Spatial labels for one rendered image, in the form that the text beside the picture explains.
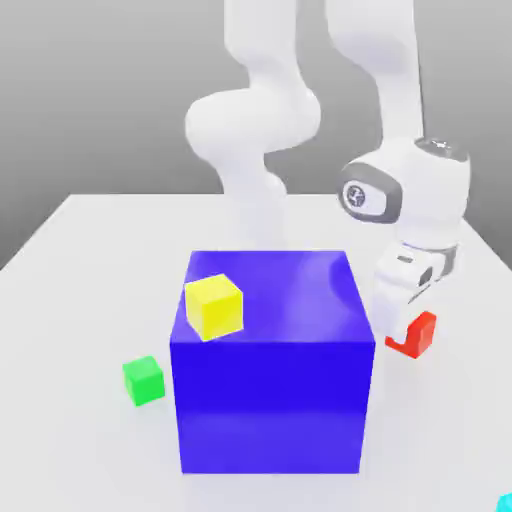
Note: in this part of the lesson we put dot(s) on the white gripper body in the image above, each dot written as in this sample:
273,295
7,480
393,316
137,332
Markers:
390,304

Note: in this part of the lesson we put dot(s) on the small red cube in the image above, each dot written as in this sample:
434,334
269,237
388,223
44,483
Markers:
419,340

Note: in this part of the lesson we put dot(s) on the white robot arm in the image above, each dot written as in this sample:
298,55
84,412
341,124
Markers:
256,120

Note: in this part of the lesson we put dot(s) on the small yellow cube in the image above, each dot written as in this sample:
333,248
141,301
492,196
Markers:
216,308

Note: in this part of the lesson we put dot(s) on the small cyan cube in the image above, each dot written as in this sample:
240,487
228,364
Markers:
505,504

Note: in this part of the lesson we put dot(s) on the small green cube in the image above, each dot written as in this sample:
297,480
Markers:
144,380

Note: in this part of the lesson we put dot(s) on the large blue box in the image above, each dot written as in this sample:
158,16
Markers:
272,400

